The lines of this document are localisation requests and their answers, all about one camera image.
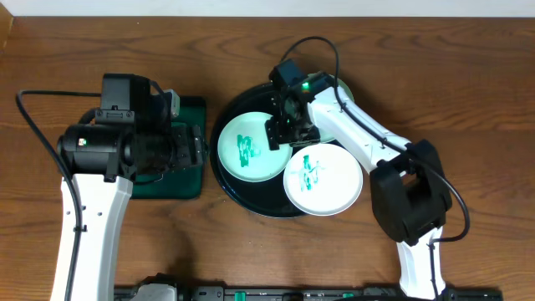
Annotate green plate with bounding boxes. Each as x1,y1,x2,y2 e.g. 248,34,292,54
307,79,358,143
217,112,293,182

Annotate white plate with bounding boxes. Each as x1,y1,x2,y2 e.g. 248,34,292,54
283,144,364,217

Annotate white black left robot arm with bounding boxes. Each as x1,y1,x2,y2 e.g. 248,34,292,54
51,74,206,300

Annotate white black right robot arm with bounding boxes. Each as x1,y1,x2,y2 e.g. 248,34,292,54
266,83,454,300

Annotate round black tray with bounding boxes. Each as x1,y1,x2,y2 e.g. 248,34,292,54
210,84,307,218

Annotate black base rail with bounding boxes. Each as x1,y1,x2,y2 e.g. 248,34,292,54
113,273,504,301

